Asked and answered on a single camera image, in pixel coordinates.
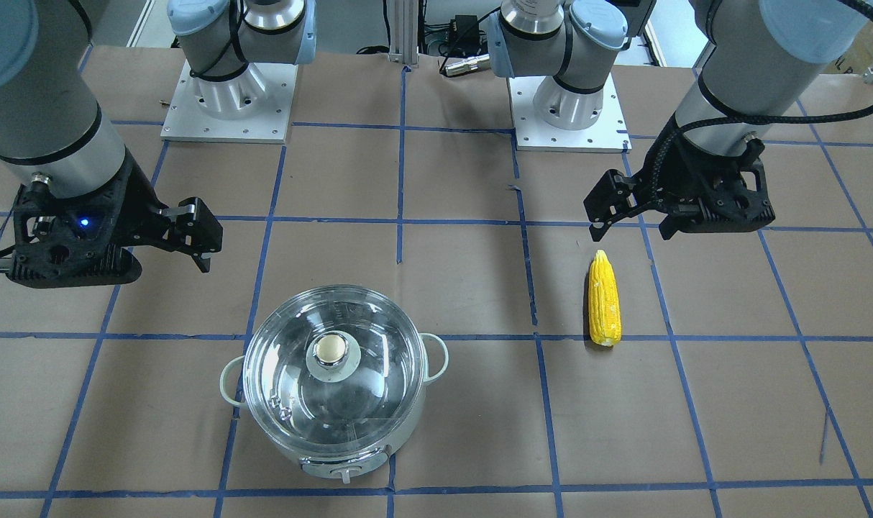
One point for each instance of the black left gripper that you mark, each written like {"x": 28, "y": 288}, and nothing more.
{"x": 672, "y": 175}

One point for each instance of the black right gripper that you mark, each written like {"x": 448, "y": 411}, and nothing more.
{"x": 136, "y": 210}

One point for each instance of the yellow corn cob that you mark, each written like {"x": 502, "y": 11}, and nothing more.
{"x": 604, "y": 309}

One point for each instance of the glass pot lid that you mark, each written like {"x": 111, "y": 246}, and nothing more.
{"x": 334, "y": 363}

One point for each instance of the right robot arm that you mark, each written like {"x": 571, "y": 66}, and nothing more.
{"x": 52, "y": 124}

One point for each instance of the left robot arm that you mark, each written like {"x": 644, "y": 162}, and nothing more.
{"x": 766, "y": 54}

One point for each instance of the pale green cooking pot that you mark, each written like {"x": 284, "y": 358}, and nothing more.
{"x": 336, "y": 439}

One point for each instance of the black power adapter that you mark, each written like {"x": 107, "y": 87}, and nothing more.
{"x": 463, "y": 30}

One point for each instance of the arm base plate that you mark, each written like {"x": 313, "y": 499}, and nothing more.
{"x": 548, "y": 118}
{"x": 253, "y": 108}

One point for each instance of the aluminium frame post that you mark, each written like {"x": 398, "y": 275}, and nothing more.
{"x": 404, "y": 21}

